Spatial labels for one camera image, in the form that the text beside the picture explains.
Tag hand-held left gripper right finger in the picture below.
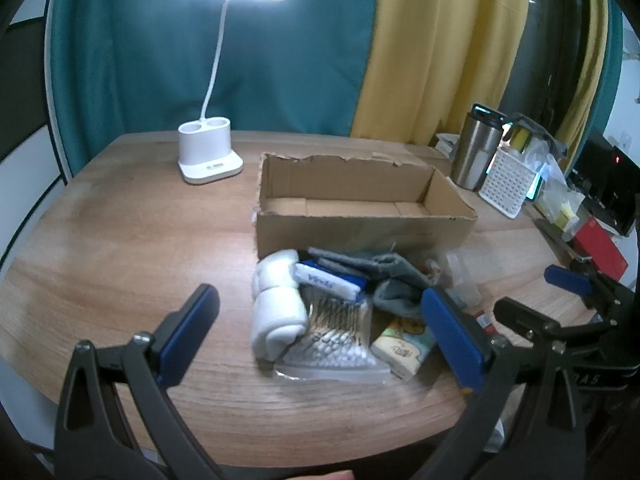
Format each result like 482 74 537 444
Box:
420 287 588 480

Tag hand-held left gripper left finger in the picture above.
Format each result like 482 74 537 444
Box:
54 283 223 480

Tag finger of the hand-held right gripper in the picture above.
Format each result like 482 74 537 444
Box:
492 296 608 356
544 264 632 312

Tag clear plastic snack bag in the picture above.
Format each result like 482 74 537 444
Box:
430 252 484 311

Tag white towel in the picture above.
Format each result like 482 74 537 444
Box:
250 249 308 363

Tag grey knitted sock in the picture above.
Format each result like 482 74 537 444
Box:
307 246 428 283
372 280 437 319

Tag cotton swab pack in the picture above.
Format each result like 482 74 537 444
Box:
272 290 393 386

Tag blue and white packet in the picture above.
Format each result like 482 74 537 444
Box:
292 259 369 304

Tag cardboard box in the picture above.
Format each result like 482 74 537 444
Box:
252 152 478 261

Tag red box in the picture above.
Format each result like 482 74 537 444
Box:
571 217 629 281

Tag cartoon print tissue packet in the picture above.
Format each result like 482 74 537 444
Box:
370 317 439 381

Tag yellow sticky notes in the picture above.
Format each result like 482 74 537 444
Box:
559 202 582 232

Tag crumpled clear plastic bags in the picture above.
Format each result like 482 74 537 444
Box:
527 137 585 228

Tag black electronic device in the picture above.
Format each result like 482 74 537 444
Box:
570 130 640 237

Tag white perforated plastic basket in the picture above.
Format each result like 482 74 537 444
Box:
478 147 538 219

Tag yellow sponge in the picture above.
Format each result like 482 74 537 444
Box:
506 127 535 154

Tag stainless steel tumbler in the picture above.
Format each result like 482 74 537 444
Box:
451 103 508 192

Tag white desk lamp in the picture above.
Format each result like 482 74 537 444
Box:
175 0 299 185

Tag white booklets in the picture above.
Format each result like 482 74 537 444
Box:
434 132 462 162

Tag yellow curtain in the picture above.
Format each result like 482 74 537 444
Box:
557 0 610 146
350 0 531 146

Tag teal curtain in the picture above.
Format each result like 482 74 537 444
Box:
47 0 386 176
595 0 628 136

